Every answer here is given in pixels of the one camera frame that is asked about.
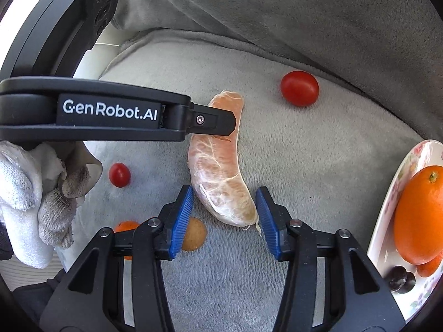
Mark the light grey blanket mat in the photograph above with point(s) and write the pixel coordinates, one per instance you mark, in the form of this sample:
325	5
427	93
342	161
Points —
311	162

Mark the brown longan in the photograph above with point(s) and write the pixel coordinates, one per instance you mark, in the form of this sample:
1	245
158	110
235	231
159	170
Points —
195	235

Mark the small red cherry tomato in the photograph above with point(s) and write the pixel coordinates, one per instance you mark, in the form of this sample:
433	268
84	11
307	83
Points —
119	175

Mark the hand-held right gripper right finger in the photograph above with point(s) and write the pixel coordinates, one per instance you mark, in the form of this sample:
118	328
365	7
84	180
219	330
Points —
268	224

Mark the dark grape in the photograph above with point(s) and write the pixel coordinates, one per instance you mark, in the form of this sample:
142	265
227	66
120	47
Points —
395	276
409	284

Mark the rolled grey blanket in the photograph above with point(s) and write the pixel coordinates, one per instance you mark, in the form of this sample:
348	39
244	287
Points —
277	13

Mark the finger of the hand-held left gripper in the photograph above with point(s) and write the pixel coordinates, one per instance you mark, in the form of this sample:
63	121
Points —
214	119

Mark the person's left hand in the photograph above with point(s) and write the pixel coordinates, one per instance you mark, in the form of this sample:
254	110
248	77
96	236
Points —
20	186

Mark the floral white bowl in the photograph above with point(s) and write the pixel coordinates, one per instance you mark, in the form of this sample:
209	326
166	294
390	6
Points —
382	245

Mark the large orange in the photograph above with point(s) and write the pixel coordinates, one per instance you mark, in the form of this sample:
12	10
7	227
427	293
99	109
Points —
420	214

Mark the peeled pomelo segment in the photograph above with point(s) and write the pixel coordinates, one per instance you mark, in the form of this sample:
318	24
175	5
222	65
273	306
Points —
214	179

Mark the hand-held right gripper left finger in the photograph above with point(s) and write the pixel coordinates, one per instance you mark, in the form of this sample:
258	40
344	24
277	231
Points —
181	221

